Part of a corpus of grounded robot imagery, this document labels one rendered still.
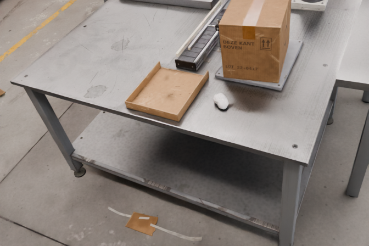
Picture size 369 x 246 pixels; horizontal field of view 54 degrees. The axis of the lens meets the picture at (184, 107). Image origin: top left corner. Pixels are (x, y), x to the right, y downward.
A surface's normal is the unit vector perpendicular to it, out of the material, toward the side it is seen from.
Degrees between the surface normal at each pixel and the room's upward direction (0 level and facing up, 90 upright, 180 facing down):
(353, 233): 0
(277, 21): 0
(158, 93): 0
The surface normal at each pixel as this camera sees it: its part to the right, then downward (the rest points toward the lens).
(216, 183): -0.13, -0.74
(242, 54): -0.33, 0.68
